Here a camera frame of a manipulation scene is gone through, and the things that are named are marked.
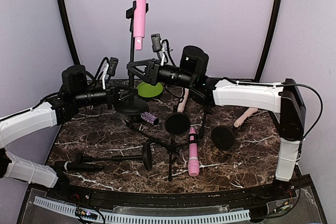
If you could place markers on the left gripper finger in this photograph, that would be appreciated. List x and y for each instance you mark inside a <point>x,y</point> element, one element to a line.
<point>123,87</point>
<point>125,98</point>

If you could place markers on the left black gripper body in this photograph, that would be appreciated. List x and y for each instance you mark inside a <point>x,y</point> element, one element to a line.
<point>111,99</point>

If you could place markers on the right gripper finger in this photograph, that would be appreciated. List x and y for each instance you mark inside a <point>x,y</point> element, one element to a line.
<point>133,65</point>
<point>138,71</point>

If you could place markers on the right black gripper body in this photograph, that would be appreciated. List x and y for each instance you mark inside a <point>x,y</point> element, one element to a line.
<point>153,72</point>

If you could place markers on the black round-base mic stand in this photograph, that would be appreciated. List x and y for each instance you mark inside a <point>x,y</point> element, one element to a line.
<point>132,105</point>

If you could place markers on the pink microphone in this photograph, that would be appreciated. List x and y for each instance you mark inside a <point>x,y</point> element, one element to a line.
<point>193,162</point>
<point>139,24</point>

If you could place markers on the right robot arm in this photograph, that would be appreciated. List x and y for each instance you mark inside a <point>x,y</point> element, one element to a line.
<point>283,98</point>

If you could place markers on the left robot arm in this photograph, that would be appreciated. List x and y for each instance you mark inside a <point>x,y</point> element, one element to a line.
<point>55,109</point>

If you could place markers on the purple glitter microphone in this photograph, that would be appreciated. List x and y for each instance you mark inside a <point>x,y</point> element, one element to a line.
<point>148,117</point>

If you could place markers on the black stand front left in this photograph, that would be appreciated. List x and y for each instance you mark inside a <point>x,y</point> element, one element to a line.
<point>145,157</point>

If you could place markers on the black stand holding beige mic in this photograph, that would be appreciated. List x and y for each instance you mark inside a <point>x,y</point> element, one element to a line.
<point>177,123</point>

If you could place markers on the black tripod mic stand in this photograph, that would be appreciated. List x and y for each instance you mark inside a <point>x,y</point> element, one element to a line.
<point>171,148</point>

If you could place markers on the black empty mic stand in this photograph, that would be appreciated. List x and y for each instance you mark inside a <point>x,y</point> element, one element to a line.
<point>207,110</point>

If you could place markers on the black microphone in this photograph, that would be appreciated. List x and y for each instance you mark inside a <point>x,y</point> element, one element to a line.
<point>77,167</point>

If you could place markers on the pink microphone front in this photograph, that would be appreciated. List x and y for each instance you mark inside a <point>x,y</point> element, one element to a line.
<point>193,162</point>

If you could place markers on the beige microphone right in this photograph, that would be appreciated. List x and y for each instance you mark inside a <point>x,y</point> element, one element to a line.
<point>244,117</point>

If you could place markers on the green plate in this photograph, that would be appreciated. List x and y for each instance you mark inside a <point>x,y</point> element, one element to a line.
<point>146,90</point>

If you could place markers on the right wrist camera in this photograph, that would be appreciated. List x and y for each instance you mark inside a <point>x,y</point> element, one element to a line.
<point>161,48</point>

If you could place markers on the left black frame post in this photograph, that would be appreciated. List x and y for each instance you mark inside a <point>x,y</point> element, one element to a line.
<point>67,31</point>

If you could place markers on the black frame post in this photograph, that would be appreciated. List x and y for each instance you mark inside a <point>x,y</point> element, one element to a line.
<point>268,40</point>
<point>67,31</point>

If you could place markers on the right black frame post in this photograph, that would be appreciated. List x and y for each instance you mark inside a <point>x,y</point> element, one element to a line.
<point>268,40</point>

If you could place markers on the white cable duct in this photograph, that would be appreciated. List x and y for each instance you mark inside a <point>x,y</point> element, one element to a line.
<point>143,215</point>

